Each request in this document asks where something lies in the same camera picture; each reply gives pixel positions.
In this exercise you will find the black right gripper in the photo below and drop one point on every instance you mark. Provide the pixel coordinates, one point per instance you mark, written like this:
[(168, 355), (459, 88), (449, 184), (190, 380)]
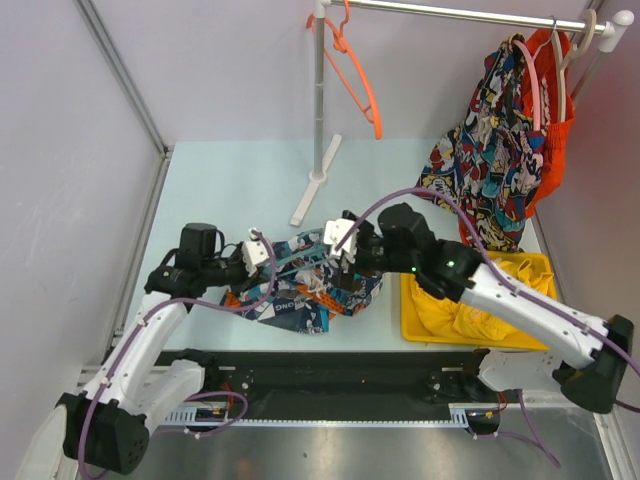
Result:
[(345, 280)]

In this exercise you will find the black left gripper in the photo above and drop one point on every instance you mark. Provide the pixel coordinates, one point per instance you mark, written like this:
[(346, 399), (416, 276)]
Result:
[(245, 283)]

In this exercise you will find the teal plastic hanger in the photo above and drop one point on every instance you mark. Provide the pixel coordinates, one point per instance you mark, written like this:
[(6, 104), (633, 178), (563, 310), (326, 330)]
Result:
[(303, 251)]

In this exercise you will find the orange blue patterned shorts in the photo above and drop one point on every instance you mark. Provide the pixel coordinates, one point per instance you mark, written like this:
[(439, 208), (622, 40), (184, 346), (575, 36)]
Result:
[(305, 302)]

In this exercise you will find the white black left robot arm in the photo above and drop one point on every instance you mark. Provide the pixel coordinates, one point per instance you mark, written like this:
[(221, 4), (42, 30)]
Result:
[(110, 422)]

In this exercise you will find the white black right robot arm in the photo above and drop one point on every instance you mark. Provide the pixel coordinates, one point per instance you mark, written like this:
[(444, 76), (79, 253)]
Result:
[(586, 356)]

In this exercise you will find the orange plastic hanger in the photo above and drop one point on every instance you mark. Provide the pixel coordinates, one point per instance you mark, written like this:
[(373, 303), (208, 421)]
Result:
[(363, 96)]

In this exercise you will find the comic print shorts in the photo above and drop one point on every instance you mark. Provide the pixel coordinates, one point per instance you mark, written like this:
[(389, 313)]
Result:
[(491, 164)]

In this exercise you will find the pink plastic hanger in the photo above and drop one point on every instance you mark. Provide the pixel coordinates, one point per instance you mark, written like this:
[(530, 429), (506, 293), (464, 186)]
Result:
[(535, 95)]

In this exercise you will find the red orange shorts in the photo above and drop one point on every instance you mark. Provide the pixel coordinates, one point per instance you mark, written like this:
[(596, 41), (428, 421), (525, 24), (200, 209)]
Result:
[(556, 133)]

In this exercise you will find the beige plastic hanger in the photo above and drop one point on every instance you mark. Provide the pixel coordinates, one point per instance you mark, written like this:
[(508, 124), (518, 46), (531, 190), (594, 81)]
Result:
[(575, 51)]

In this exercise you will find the yellow plastic bin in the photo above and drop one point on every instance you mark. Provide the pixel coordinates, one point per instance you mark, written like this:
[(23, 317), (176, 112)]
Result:
[(415, 320)]

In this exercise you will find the yellow cloth in bin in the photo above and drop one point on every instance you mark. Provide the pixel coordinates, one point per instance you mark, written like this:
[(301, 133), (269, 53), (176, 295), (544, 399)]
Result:
[(450, 320)]

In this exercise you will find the black mounting plate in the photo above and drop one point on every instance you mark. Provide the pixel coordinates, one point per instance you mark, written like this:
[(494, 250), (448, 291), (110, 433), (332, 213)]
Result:
[(353, 386)]

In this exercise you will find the white metal clothes rack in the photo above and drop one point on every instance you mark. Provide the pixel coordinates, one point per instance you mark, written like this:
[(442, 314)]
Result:
[(611, 32)]

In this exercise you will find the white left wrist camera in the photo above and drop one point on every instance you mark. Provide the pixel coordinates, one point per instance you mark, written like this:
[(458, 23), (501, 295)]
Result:
[(256, 252)]

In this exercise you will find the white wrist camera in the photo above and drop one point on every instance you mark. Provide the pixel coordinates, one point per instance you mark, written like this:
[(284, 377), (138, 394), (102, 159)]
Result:
[(335, 236), (256, 252)]

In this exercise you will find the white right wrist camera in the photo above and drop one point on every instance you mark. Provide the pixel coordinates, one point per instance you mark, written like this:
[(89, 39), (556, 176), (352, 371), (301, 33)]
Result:
[(335, 236)]

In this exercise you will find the white perforated cable tray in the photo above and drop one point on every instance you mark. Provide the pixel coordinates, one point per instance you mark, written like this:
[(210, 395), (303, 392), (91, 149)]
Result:
[(185, 417)]

